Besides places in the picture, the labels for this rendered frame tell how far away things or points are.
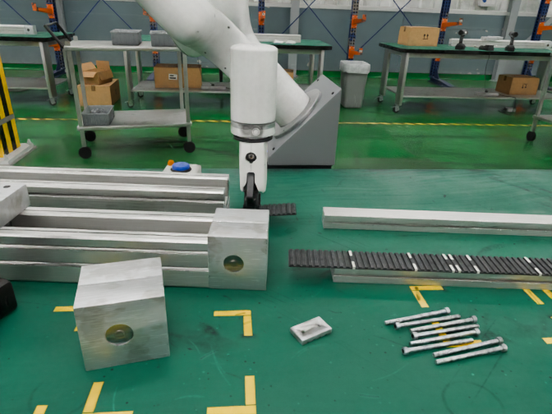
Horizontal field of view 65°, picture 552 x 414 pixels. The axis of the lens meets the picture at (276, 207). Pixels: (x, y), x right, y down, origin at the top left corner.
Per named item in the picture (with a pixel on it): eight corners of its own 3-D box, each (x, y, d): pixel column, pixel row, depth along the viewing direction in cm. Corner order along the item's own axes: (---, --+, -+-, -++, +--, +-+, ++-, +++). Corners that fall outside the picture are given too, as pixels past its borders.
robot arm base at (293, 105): (269, 130, 139) (228, 88, 132) (312, 87, 136) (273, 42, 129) (278, 144, 122) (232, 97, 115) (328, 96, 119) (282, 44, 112)
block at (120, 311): (164, 302, 65) (159, 247, 61) (170, 356, 55) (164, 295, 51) (93, 312, 62) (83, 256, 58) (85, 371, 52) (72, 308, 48)
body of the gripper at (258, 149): (272, 138, 77) (270, 195, 82) (273, 124, 86) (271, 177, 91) (230, 136, 77) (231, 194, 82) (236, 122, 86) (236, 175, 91)
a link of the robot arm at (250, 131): (274, 126, 77) (274, 142, 78) (275, 115, 85) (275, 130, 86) (227, 124, 77) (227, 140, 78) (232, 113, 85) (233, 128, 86)
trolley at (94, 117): (188, 135, 424) (182, 24, 381) (195, 152, 377) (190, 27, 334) (75, 140, 395) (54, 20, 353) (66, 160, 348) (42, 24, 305)
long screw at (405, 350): (404, 356, 56) (405, 351, 56) (400, 351, 57) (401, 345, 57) (473, 345, 59) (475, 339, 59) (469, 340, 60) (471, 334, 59)
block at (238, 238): (268, 250, 80) (269, 204, 76) (265, 290, 68) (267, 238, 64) (219, 248, 80) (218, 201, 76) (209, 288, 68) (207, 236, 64)
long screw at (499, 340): (497, 340, 60) (499, 334, 59) (503, 345, 59) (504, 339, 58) (430, 355, 57) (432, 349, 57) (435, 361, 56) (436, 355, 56)
